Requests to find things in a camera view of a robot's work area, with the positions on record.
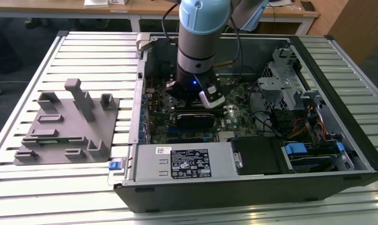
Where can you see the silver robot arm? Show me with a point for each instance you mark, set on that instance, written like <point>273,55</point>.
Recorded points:
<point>197,51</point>

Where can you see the black RAM slot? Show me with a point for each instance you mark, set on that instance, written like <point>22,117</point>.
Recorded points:
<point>186,110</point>
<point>186,107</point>

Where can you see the black graphics card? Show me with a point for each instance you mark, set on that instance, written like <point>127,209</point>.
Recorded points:
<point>195,120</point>

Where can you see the green motherboard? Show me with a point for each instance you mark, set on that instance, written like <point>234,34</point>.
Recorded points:
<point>239,112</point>

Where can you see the grey case latch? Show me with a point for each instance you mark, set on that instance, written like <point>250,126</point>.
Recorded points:
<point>143,42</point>

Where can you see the small silver heatsink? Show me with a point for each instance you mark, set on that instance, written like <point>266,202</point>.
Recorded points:
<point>227,136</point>

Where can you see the metal drive cage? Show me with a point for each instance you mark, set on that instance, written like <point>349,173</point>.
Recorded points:
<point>277,86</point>

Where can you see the grey power supply unit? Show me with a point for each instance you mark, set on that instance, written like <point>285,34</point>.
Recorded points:
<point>151,164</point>

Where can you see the black plastic shroud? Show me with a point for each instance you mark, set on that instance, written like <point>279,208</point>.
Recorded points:
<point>258,157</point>

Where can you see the blue latch tab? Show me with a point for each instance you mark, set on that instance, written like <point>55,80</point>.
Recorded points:
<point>115,165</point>

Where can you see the grey parts rack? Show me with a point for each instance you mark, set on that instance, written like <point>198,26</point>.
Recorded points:
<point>72,131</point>

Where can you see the white labelled box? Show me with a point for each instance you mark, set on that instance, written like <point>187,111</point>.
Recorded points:
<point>118,2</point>

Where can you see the blue disk carrier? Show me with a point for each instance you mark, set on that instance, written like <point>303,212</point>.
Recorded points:
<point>294,148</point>

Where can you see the green RAM stick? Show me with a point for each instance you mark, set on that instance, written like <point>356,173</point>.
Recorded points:
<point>59,140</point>

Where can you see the plain white box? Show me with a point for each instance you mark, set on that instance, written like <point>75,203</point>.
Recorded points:
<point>96,3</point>

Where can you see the black PC case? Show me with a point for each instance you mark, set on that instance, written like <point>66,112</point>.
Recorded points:
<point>207,197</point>

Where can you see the small black desk item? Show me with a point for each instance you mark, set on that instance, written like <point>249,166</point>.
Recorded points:
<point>307,5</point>

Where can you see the wooden desk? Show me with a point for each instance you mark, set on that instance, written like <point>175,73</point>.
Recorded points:
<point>51,8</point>

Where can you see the wooden cabinet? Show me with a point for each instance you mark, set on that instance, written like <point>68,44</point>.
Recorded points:
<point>364,23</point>

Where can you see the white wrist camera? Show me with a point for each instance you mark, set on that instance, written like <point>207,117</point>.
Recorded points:
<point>213,99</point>

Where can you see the silver disk bay bracket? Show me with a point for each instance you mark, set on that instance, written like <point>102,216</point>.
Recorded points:
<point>327,117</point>

